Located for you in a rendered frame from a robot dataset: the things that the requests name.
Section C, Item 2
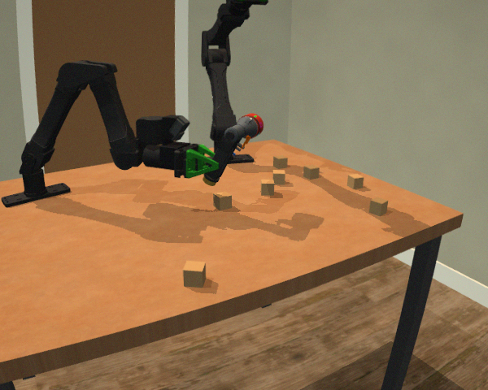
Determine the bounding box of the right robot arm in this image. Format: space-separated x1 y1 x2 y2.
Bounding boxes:
1 60 190 207

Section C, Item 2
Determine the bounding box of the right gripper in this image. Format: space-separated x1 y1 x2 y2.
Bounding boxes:
159 144 219 179

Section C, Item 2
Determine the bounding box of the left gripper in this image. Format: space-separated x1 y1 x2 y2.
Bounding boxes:
230 0 268 10

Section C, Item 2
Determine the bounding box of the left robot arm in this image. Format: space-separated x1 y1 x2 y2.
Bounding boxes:
202 0 254 164

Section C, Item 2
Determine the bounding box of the small tan block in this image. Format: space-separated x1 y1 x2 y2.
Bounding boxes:
347 174 364 189
183 261 206 288
369 197 388 216
273 155 288 169
261 180 274 196
213 191 232 210
303 165 320 180
272 170 285 185

